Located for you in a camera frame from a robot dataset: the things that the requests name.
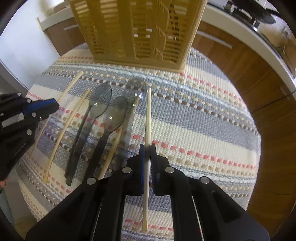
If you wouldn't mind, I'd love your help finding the smoky grey plastic spoon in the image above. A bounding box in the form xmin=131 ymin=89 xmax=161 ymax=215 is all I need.
xmin=64 ymin=83 xmax=112 ymax=186

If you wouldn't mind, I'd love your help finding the grey translucent plastic spoon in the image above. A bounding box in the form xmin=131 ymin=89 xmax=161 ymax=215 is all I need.
xmin=83 ymin=96 xmax=128 ymax=181

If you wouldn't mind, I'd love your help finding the clear plastic spoon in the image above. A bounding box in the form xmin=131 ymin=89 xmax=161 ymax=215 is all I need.
xmin=118 ymin=79 xmax=147 ymax=160

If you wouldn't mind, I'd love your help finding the striped woven table mat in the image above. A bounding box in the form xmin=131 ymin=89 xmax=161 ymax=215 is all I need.
xmin=16 ymin=45 xmax=269 ymax=240

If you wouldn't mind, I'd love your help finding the yellow plastic utensil basket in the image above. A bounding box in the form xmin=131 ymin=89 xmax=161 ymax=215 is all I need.
xmin=69 ymin=0 xmax=207 ymax=72

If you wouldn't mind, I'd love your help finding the black gas stove top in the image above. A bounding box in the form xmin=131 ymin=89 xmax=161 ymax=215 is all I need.
xmin=223 ymin=1 xmax=295 ymax=65

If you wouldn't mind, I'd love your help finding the black wok with handle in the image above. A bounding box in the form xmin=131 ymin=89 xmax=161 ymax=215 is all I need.
xmin=232 ymin=0 xmax=283 ymax=24

